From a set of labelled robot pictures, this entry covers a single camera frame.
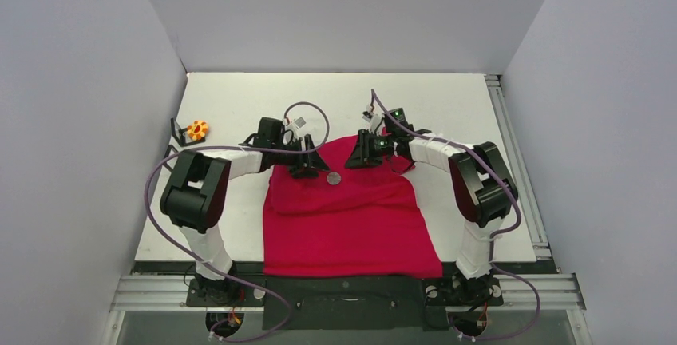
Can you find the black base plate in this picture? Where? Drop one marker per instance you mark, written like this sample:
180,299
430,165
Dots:
346,303

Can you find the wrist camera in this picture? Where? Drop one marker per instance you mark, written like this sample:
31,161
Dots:
374,120
297,126

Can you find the red t-shirt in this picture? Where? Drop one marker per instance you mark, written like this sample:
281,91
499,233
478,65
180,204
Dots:
368,224

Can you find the aluminium front rail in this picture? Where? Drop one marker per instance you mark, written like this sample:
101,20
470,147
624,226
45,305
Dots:
164,293

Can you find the aluminium side rail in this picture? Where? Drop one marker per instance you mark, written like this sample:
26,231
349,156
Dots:
530,210

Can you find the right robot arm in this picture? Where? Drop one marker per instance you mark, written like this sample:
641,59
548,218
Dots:
483,187

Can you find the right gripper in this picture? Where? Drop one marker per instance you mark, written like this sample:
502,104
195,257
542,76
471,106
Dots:
365,145

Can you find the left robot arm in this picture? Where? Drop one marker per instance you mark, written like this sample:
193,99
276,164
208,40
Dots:
195,194

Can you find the orange yellow pompom brooch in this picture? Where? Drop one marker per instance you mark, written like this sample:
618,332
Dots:
197,130

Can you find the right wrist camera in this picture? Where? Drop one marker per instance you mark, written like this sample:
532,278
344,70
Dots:
374,120

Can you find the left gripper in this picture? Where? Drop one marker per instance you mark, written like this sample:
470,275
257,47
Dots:
307,166

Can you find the black frame stand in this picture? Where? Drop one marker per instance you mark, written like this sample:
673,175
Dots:
180,135
168,156

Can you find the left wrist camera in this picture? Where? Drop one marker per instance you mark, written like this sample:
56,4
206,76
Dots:
297,126

